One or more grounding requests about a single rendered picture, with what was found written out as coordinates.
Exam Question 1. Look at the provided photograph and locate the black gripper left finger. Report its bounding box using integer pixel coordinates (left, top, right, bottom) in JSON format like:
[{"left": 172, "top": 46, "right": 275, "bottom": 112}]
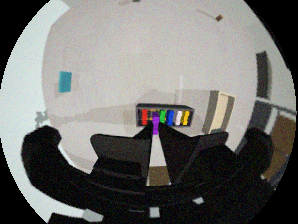
[{"left": 90, "top": 123, "right": 154, "bottom": 186}]

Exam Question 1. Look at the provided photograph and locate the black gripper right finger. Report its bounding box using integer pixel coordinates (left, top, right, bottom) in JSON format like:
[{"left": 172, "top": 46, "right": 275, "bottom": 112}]
[{"left": 158, "top": 123, "right": 229, "bottom": 184}]

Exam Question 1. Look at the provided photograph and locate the small teal block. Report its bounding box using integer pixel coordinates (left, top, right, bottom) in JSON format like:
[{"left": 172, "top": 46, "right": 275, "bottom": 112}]
[{"left": 59, "top": 71, "right": 72, "bottom": 93}]

